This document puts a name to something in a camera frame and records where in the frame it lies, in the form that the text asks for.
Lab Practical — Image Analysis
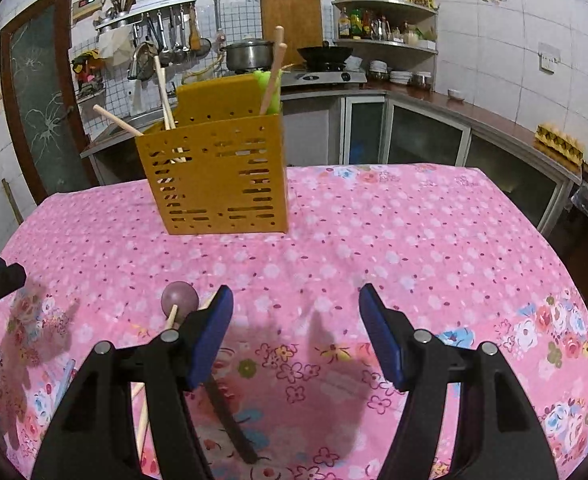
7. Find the metal corner shelf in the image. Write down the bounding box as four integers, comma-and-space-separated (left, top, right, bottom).
331, 0, 440, 56

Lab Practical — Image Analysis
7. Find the white plastic bag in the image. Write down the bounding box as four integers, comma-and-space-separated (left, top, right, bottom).
96, 30, 135, 58

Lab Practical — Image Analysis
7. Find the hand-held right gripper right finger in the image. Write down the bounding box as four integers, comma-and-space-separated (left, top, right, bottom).
358, 282, 560, 480

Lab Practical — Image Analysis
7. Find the pink floral tablecloth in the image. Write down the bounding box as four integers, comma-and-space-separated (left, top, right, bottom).
0, 162, 588, 480

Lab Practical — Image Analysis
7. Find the wooden cutting board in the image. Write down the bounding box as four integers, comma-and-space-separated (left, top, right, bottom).
259, 0, 324, 53

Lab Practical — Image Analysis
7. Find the kitchen counter with cabinets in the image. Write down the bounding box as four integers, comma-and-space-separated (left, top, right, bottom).
79, 80, 588, 241

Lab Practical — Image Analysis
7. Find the stack of white dishes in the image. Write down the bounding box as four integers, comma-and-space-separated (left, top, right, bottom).
369, 59, 415, 86

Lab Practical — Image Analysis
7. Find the yellow slotted utensil holder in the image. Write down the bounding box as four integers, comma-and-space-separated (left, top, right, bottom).
135, 72, 290, 236

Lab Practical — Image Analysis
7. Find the white wall socket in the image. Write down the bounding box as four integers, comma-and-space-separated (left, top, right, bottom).
539, 42, 561, 72

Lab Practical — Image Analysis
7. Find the black wok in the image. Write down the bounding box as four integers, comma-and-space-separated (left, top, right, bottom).
296, 42, 356, 71

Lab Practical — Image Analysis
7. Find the yellow electric box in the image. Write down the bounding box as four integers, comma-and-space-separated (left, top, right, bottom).
71, 0, 106, 23

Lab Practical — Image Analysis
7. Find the wire wall basket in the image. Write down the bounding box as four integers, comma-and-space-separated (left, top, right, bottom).
71, 49, 106, 98

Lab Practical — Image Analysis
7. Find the row of hanging kitchen utensils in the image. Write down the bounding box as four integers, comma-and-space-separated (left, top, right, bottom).
126, 4, 214, 81

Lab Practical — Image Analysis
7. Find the yellow egg carton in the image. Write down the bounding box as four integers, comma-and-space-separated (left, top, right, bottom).
534, 121, 586, 166

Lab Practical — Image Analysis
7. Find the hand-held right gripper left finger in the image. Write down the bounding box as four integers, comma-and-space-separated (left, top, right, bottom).
30, 284, 235, 480

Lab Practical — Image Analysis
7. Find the steel pot with lid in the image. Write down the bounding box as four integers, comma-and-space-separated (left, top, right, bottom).
220, 37, 275, 72

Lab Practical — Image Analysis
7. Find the row of condiment bottles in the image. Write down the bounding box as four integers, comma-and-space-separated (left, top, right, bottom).
337, 6, 437, 43

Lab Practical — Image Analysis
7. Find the green-handled metal fork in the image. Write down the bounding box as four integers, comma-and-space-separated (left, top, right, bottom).
251, 69, 282, 116

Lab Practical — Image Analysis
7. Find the metal wall rack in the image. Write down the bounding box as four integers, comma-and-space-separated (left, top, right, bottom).
93, 0, 197, 33

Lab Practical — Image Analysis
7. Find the steel gas stove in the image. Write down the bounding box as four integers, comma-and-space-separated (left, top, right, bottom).
280, 66, 368, 88

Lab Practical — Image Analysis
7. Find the wooden stick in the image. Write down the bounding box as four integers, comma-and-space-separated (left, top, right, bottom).
1, 178, 25, 226

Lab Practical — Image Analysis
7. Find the brown door with glass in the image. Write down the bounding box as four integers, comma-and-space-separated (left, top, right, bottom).
0, 0, 100, 206

